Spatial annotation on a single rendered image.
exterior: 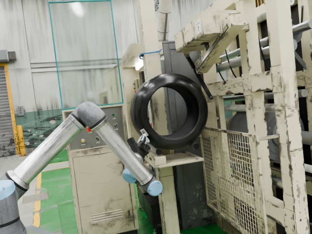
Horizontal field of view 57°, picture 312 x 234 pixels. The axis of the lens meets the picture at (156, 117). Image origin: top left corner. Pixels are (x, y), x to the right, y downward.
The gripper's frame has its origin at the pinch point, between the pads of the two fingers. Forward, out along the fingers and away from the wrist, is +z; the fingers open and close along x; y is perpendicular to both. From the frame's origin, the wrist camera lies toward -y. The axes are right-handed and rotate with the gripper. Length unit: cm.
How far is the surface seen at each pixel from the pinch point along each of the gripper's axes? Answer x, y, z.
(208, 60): 44, 2, 59
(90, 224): -105, 42, -26
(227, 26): 77, -17, 41
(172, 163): 2.4, 29.2, -4.5
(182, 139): 13.9, 22.8, 8.2
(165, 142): 6.2, 14.8, 2.1
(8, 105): -794, -94, 455
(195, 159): 12.7, 40.2, 3.2
